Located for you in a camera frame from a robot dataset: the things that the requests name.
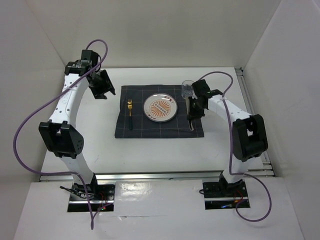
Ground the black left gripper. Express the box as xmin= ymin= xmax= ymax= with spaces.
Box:
xmin=87 ymin=69 xmax=115 ymax=100

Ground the clear drinking glass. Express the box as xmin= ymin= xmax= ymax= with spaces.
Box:
xmin=181 ymin=80 xmax=194 ymax=100

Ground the dark checked cloth placemat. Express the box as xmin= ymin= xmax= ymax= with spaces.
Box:
xmin=114 ymin=84 xmax=205 ymax=139

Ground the gold fork black handle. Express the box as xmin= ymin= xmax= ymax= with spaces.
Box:
xmin=127 ymin=99 xmax=133 ymax=131

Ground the orange sunburst ceramic plate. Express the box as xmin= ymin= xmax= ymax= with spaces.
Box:
xmin=142 ymin=93 xmax=178 ymax=123

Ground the silver table knife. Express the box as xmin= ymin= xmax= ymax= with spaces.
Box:
xmin=185 ymin=97 xmax=194 ymax=132

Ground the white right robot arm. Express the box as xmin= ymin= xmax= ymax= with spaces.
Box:
xmin=187 ymin=79 xmax=268 ymax=196

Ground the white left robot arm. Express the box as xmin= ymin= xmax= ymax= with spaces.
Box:
xmin=38 ymin=49 xmax=115 ymax=200

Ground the aluminium right side rail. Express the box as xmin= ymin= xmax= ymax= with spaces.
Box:
xmin=234 ymin=67 xmax=276 ymax=178

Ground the aluminium rail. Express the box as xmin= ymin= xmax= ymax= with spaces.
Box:
xmin=234 ymin=67 xmax=276 ymax=178
xmin=38 ymin=170 xmax=226 ymax=183

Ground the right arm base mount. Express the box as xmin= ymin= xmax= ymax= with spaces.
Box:
xmin=199 ymin=181 xmax=251 ymax=210

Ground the aluminium front rail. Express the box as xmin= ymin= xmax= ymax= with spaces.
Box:
xmin=38 ymin=170 xmax=226 ymax=183

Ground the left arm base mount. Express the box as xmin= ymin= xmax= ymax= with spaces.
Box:
xmin=59 ymin=183 xmax=116 ymax=213

